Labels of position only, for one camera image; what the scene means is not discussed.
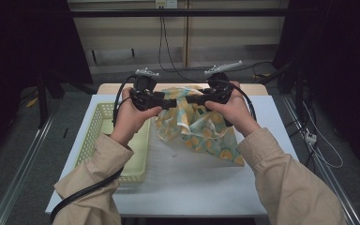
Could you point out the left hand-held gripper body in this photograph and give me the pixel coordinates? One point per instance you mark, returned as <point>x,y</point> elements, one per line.
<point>145,97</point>

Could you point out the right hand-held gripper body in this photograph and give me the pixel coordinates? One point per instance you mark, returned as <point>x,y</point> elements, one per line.
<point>218,92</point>

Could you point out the orange patterned cloth bag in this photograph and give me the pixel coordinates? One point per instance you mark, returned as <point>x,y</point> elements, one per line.
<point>206,131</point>

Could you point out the pale green perforated basket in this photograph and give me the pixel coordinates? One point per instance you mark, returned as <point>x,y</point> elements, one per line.
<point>137,156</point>

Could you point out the person's right hand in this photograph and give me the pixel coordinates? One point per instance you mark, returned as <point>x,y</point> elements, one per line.
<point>236,115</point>

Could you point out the person's left hand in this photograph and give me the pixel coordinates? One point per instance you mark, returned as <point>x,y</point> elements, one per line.
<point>129,122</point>

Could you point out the black horizontal bar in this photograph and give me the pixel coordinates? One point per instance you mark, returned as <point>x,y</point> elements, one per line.
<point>231,12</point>

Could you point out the black metal stand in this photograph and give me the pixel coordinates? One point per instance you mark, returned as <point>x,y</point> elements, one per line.
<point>42,106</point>

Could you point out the white power strip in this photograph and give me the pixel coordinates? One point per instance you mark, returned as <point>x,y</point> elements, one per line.
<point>311,137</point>

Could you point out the dark curtain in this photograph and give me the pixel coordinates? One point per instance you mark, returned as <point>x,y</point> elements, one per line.
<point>340,47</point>
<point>18,47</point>

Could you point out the wooden post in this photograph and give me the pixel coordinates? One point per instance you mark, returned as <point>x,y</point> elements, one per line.
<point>187,40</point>

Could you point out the white wall socket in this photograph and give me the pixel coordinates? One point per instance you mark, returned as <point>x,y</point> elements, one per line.
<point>165,3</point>

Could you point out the metal floor rail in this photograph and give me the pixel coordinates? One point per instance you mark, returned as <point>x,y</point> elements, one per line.
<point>18,181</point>
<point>334,187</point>

